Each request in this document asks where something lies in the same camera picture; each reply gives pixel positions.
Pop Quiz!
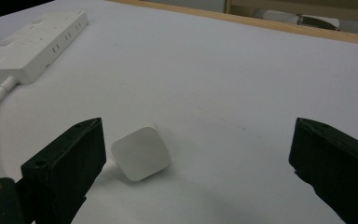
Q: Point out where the white power adapter plug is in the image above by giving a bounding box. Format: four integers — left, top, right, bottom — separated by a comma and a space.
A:
101, 123, 172, 182

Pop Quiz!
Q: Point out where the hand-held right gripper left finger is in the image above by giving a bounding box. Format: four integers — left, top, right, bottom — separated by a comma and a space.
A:
21, 117, 107, 224

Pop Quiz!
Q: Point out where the white power strip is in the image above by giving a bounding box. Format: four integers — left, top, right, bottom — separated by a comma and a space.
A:
0, 10, 90, 87

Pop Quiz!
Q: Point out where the white paper roll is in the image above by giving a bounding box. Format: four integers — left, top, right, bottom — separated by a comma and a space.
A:
254, 8, 340, 32

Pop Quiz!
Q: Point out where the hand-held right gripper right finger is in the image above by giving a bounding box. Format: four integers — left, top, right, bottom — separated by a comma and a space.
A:
288, 117, 358, 224

